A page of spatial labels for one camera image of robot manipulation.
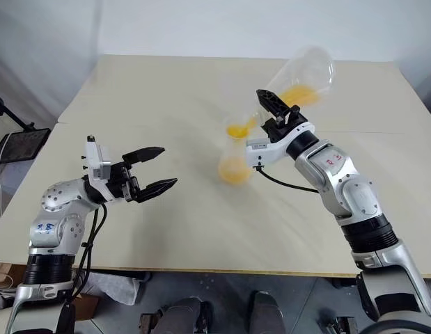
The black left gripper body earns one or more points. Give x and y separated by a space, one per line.
123 181

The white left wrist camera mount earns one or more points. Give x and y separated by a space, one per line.
96 156

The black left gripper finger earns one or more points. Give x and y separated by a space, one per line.
157 188
145 154

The light wooden board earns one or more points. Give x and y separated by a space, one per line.
8 275

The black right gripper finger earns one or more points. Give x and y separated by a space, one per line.
272 102
293 113

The white plastic foam sheet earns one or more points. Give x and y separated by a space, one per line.
110 287

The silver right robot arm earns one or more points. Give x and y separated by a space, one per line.
358 195

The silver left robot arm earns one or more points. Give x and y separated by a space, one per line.
58 215

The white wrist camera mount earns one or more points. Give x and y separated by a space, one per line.
96 156
271 153

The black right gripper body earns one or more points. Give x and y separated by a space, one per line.
283 129

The black tablet on stand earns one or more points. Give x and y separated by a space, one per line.
20 144

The brown cardboard box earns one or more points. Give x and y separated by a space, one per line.
86 306

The dark grey rounded shape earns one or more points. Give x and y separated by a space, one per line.
267 313
182 316

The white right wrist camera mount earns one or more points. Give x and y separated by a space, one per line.
271 153

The small clear conical flask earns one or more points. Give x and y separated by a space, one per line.
234 170

